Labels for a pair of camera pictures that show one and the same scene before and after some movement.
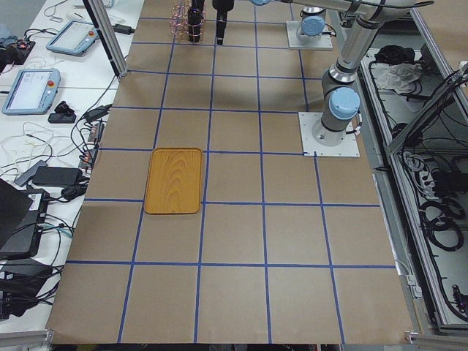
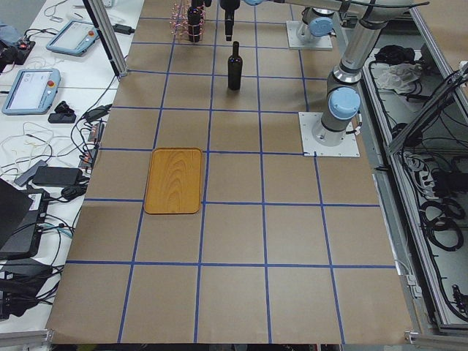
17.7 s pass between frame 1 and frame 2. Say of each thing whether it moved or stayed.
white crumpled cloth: stayed
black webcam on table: stayed
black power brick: stayed
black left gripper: moved
